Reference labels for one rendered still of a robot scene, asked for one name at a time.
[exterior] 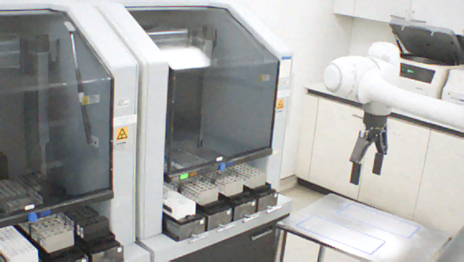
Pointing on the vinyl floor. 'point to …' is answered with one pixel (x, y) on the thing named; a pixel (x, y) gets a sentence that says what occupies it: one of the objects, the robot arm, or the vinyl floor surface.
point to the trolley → (360, 232)
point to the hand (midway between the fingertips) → (365, 175)
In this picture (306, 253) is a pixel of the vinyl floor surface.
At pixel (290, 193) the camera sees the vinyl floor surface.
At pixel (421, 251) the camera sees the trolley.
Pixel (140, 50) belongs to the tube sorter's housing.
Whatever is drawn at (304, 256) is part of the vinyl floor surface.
